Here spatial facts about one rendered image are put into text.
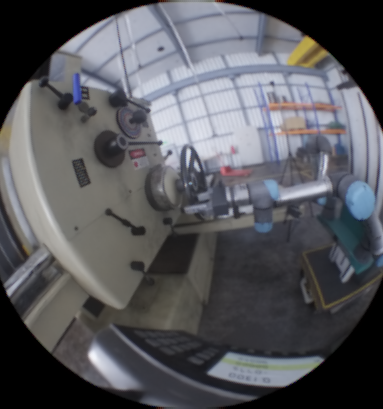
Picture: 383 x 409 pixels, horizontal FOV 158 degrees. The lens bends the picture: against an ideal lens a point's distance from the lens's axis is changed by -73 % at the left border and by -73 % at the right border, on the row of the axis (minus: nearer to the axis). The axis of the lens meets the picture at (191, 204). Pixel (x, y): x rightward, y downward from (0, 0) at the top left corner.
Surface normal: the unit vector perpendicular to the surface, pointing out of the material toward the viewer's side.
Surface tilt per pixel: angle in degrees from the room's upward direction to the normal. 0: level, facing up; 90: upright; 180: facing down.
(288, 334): 0
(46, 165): 90
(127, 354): 15
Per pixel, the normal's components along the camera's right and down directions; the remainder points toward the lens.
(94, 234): 0.94, -0.16
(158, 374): -0.15, -0.98
